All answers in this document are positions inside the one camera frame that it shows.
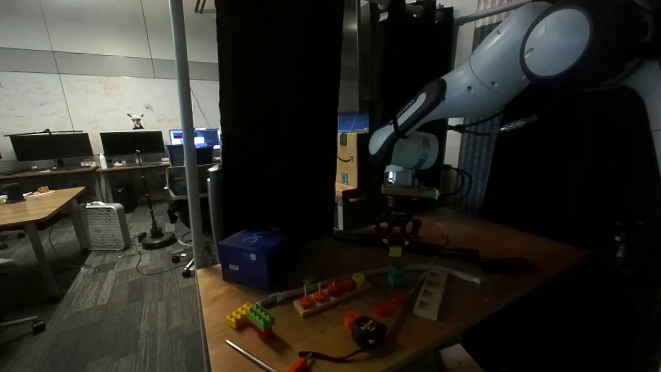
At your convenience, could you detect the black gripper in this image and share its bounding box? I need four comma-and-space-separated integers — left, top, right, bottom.
381, 199, 424, 261

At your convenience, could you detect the white wooden compartment tray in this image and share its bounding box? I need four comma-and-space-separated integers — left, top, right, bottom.
412, 267, 452, 323

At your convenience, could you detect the dark long plank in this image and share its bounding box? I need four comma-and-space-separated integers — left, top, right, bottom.
343, 227, 541, 275

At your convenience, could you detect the wooden peg board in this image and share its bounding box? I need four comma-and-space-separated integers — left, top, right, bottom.
292, 270, 372, 320

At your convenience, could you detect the black tape measure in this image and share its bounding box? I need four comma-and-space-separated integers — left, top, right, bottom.
306, 276, 425, 366

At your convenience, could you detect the tall cardboard box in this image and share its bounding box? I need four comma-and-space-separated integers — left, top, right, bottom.
335, 130, 361, 193

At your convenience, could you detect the blue poster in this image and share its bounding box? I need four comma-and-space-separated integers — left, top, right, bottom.
335, 111, 372, 136

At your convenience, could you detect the black box on table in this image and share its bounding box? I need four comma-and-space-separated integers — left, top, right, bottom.
216, 227, 290, 291

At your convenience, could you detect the yellow toy brick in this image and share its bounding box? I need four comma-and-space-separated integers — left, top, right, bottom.
225, 301, 255, 331

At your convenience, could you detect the silver metal rod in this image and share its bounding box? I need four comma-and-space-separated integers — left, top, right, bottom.
224, 337, 278, 372

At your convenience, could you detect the blue lit monitor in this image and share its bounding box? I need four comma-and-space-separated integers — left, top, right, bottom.
167, 127, 224, 167

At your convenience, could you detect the grey metal pole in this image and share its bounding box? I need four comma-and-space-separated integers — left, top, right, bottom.
167, 0, 213, 268

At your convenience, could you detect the black floor stand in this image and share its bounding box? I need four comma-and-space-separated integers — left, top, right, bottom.
139, 195, 177, 252

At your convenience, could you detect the black computer monitor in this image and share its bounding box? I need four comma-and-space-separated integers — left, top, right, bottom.
4, 128, 94, 166
98, 128, 170, 166

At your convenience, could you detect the small drone figure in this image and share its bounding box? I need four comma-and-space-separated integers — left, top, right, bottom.
124, 110, 148, 133

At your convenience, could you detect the white hard case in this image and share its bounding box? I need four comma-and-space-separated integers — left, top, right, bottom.
81, 199, 135, 255

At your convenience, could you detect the long dark desk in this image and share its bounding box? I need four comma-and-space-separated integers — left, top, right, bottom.
0, 158, 172, 204

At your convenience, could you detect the wooden desk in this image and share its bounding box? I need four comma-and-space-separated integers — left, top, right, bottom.
0, 183, 88, 301

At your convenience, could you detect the red handled screwdriver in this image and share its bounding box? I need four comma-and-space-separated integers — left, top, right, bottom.
285, 354, 315, 372

